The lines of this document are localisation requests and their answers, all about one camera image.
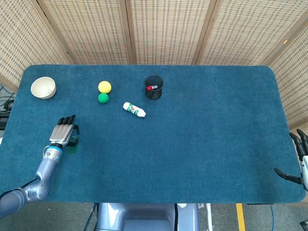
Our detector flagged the blue cable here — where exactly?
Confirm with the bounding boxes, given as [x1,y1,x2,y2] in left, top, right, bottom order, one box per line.
[84,203,99,231]
[270,204,278,231]

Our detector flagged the black cables bundle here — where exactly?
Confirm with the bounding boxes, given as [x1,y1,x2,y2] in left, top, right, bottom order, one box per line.
[0,83,15,114]

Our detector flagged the white bottle with green label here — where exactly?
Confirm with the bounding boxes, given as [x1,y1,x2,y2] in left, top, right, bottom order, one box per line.
[123,102,147,118]

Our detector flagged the woven bamboo folding screen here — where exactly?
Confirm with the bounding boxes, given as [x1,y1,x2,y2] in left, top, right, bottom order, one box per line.
[0,0,308,129]

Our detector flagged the beige bowl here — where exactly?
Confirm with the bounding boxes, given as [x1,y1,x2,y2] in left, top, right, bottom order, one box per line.
[30,77,57,100]

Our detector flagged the black cup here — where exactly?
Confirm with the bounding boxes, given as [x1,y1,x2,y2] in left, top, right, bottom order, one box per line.
[144,75,164,100]

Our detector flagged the blue felt table cover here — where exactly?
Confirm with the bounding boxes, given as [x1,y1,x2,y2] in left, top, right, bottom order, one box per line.
[0,64,307,204]

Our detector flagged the yellow ball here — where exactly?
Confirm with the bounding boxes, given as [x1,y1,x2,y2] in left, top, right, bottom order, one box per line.
[98,81,112,94]

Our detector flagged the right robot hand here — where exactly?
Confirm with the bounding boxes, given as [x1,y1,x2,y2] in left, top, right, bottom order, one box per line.
[274,128,308,192]

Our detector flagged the green tape patch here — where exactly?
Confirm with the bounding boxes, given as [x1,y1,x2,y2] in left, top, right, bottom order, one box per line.
[67,136,79,154]

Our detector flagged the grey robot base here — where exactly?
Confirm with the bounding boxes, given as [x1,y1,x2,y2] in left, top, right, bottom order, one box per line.
[95,203,201,231]

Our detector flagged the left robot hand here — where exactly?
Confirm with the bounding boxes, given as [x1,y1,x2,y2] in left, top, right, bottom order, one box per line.
[49,115,80,147]

